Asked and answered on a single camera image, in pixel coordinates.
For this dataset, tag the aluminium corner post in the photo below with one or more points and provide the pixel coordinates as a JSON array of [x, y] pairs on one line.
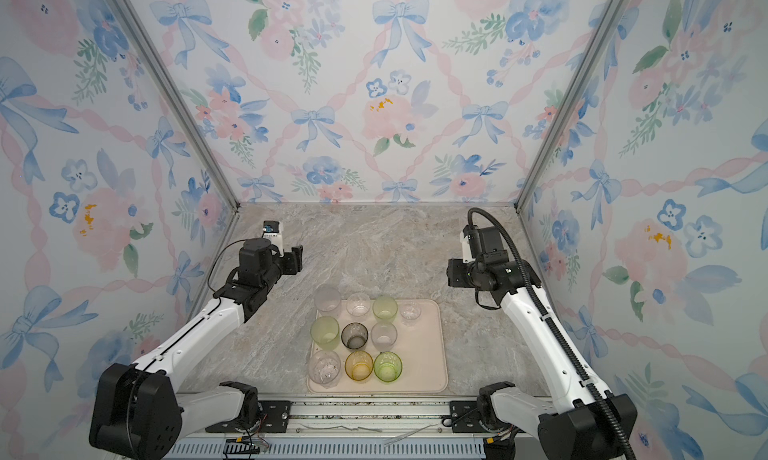
[[136, 31], [606, 26]]

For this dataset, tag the light green plastic cup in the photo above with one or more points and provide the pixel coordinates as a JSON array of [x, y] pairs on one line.
[[385, 309], [325, 333]]

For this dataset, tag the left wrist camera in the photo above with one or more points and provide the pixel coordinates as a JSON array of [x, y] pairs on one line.
[[273, 231]]

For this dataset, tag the beige plastic tray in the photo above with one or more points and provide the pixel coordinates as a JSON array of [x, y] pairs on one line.
[[421, 350]]

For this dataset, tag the aluminium corner post left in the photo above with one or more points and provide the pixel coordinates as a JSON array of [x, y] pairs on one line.
[[136, 31]]

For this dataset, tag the grey smoked plastic cup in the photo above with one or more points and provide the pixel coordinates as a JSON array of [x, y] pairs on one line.
[[354, 336]]

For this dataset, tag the clear plastic cup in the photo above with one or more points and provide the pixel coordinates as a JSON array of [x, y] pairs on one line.
[[410, 313], [358, 305], [324, 368], [384, 336], [327, 301]]

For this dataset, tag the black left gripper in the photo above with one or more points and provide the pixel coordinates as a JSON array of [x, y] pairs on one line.
[[288, 258]]

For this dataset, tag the aluminium corner post right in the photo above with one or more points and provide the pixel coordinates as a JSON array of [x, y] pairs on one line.
[[606, 26]]

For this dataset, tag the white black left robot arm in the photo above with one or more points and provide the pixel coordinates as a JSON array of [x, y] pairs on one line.
[[139, 412]]

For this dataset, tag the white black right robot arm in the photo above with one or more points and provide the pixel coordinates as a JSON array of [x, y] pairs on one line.
[[582, 418]]

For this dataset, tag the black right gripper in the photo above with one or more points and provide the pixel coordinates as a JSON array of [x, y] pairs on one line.
[[455, 272]]

